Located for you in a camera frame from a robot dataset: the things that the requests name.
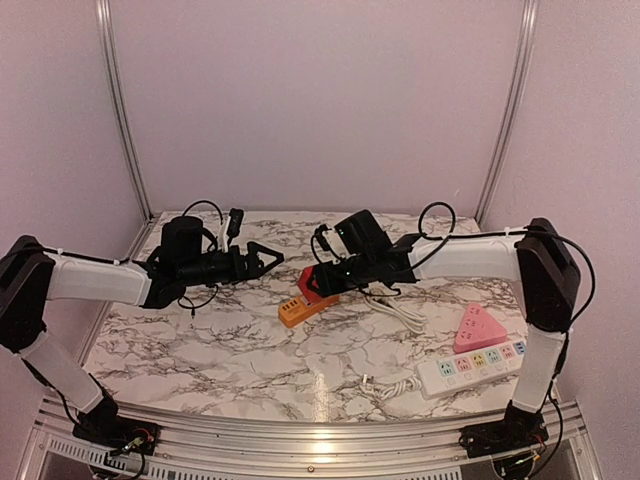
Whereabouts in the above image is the red cube socket adapter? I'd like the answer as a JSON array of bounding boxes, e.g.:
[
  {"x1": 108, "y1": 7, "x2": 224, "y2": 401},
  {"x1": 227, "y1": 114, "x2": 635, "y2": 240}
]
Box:
[{"x1": 297, "y1": 266, "x2": 323, "y2": 304}]

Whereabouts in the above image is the aluminium front rail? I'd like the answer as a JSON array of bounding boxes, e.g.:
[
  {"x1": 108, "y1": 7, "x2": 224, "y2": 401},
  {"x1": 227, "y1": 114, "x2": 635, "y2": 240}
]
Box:
[{"x1": 5, "y1": 396, "x2": 605, "y2": 479}]

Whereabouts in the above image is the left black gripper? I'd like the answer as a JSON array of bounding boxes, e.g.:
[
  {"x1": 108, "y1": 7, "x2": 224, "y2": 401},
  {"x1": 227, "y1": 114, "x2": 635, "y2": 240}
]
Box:
[{"x1": 178, "y1": 241, "x2": 284, "y2": 287}]

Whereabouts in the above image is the aluminium frame post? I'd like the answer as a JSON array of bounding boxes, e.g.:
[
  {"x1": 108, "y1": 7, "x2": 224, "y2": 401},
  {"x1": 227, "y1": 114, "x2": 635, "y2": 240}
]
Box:
[
  {"x1": 94, "y1": 0, "x2": 154, "y2": 221},
  {"x1": 474, "y1": 0, "x2": 540, "y2": 226}
]

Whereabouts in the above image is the white bundled strip cable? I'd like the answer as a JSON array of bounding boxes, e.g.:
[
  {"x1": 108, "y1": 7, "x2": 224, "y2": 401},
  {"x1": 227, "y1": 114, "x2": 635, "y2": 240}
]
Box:
[{"x1": 359, "y1": 376, "x2": 424, "y2": 400}]

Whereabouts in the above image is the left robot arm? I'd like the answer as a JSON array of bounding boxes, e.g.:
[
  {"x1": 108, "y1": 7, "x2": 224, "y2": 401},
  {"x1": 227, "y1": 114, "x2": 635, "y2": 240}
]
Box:
[{"x1": 1, "y1": 209, "x2": 284, "y2": 446}]

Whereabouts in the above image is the white multicolour power strip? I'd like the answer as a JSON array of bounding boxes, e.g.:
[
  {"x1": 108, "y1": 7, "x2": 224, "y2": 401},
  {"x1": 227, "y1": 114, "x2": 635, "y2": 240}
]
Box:
[{"x1": 415, "y1": 337, "x2": 527, "y2": 400}]

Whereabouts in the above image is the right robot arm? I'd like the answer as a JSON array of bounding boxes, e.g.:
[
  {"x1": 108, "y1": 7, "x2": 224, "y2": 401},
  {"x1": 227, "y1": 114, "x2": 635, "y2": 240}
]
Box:
[{"x1": 306, "y1": 210, "x2": 586, "y2": 457}]

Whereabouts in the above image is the right aluminium frame post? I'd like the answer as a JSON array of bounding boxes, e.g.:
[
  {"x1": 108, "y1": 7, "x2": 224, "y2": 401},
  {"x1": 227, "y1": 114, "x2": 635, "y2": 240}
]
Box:
[{"x1": 474, "y1": 0, "x2": 540, "y2": 226}]

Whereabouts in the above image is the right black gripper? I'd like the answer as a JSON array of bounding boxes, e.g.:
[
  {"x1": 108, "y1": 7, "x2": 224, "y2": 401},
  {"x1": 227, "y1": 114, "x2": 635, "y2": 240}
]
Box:
[{"x1": 308, "y1": 252, "x2": 377, "y2": 297}]

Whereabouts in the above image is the orange power strip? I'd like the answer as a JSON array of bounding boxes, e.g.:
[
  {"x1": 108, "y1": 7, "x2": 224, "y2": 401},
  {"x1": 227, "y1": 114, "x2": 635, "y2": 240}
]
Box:
[{"x1": 278, "y1": 295, "x2": 340, "y2": 328}]

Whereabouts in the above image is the black power adapter with cable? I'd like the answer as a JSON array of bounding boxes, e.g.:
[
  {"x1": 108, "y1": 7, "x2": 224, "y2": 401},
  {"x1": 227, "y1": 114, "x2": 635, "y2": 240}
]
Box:
[{"x1": 177, "y1": 289, "x2": 218, "y2": 318}]

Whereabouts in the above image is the left aluminium frame post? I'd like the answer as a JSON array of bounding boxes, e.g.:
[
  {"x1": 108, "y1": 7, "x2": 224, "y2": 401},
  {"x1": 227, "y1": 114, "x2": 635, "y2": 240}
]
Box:
[{"x1": 94, "y1": 0, "x2": 154, "y2": 221}]

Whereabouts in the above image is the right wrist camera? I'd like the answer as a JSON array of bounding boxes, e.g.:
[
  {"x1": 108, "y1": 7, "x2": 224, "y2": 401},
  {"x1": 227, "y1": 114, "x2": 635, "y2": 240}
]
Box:
[{"x1": 314, "y1": 224, "x2": 348, "y2": 259}]

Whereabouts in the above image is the white orange-strip cable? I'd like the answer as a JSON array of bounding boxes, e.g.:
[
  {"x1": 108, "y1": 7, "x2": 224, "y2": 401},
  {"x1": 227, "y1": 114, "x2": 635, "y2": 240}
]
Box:
[{"x1": 362, "y1": 287, "x2": 424, "y2": 332}]

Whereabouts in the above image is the pink triangular power strip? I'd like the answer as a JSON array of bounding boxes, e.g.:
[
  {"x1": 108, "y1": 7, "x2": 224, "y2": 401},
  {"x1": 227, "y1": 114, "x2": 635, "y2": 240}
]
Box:
[{"x1": 453, "y1": 303, "x2": 507, "y2": 354}]

